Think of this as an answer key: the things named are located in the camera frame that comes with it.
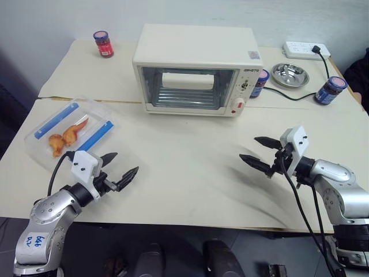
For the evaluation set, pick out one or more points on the fried chicken wing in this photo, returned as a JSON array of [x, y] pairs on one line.
[[72, 134]]

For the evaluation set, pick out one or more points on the white power strip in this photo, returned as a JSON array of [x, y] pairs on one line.
[[299, 50]]

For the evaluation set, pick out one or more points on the person in dark clothing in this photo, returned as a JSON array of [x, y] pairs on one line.
[[357, 75]]

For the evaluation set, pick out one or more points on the red label sauce jar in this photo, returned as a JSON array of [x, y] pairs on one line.
[[105, 47]]

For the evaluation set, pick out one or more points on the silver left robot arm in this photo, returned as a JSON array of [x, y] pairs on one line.
[[49, 213]]

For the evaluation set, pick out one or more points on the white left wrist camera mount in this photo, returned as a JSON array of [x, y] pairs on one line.
[[83, 167]]

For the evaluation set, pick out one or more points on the blue label sauce jar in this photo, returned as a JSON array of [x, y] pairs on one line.
[[327, 92], [259, 85]]

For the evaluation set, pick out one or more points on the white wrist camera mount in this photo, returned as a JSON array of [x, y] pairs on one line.
[[83, 167], [297, 144]]

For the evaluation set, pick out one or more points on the cream toaster oven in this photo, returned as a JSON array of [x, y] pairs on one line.
[[196, 46]]

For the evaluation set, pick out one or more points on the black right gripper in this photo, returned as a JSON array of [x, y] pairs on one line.
[[284, 157]]

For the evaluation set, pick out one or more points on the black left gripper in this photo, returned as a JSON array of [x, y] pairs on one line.
[[99, 184]]

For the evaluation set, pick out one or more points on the blue container latch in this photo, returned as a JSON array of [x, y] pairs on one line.
[[96, 135], [56, 119]]

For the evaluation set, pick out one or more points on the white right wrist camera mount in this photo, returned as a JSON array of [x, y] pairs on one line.
[[297, 144]]

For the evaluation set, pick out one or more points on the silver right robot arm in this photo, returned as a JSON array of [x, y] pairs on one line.
[[343, 184]]

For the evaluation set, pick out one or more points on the stainless steel bowl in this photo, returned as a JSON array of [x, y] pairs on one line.
[[289, 75]]

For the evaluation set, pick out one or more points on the clear plastic tray blue strips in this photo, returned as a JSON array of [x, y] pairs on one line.
[[37, 144]]

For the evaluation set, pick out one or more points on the fried chicken drumstick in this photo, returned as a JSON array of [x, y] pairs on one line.
[[56, 142]]

